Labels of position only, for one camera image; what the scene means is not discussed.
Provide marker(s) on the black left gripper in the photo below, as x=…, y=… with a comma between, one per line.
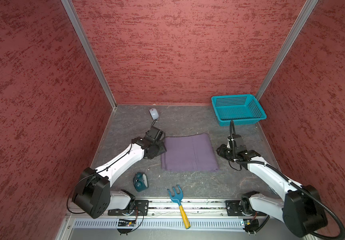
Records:
x=162, y=150

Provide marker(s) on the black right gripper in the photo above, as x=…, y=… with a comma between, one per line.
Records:
x=221, y=151

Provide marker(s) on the purple trousers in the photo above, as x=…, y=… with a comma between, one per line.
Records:
x=189, y=154

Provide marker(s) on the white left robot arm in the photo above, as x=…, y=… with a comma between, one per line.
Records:
x=92, y=193

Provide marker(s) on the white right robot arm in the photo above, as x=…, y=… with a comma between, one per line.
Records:
x=297, y=206

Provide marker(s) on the white computer mouse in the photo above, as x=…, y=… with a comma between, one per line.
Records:
x=154, y=114

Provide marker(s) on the teal tape dispenser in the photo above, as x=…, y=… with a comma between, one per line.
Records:
x=140, y=182

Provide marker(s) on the teal plastic mesh basket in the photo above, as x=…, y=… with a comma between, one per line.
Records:
x=241, y=109

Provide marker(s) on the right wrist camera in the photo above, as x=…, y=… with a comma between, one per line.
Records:
x=236, y=141

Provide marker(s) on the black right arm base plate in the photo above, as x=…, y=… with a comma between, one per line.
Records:
x=233, y=210

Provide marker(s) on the blue garden fork yellow handle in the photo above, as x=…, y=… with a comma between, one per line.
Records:
x=176, y=197

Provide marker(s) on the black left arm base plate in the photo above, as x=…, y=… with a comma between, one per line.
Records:
x=134, y=207

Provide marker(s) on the aluminium front rail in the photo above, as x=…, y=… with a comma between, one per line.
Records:
x=203, y=215

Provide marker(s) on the right circuit board with wires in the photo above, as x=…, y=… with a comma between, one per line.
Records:
x=251, y=226

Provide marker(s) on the circuit board with wires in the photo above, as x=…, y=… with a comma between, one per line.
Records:
x=124, y=226
x=251, y=226

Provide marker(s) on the left circuit board with wires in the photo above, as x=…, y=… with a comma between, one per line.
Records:
x=124, y=226

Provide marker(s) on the aluminium corner post right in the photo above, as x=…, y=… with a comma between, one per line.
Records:
x=296, y=28

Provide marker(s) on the aluminium corner post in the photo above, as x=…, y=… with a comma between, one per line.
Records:
x=296, y=28
x=73, y=16

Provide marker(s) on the aluminium corner post left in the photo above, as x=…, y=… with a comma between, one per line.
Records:
x=73, y=16

